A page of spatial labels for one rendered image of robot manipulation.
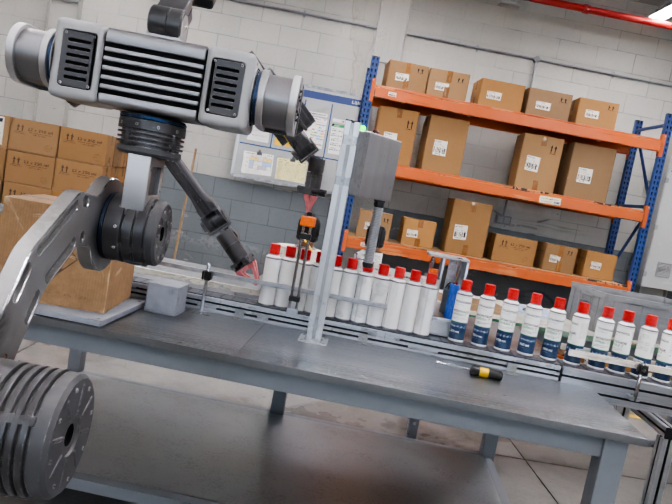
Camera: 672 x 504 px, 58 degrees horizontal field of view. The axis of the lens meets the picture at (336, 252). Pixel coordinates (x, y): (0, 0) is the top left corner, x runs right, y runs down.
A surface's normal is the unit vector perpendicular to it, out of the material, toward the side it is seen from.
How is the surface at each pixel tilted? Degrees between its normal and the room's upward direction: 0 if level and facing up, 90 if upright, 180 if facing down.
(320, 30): 90
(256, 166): 90
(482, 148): 90
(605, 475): 90
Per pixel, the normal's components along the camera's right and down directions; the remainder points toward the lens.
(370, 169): 0.76, 0.20
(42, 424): 0.11, -0.38
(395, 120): 0.00, 0.08
